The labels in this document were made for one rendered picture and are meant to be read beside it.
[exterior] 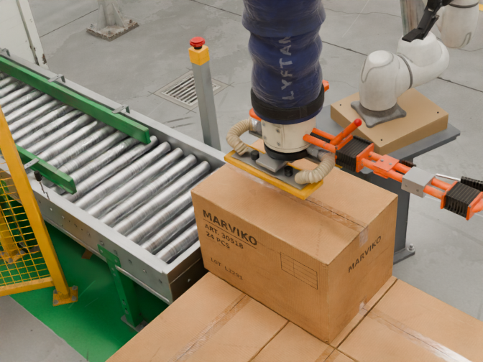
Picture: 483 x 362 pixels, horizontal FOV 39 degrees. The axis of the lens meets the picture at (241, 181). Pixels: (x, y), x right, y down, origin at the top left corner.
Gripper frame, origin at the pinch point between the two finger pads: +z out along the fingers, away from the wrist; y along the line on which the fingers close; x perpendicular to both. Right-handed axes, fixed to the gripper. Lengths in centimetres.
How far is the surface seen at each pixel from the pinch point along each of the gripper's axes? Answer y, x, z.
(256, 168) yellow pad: 46, 31, 36
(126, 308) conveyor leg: 145, 100, 58
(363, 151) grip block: 32.1, -1.5, 23.6
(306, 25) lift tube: -4.1, 16.4, 25.8
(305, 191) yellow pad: 46, 11, 35
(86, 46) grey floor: 158, 344, -104
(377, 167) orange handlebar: 33.9, -7.9, 25.8
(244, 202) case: 63, 37, 37
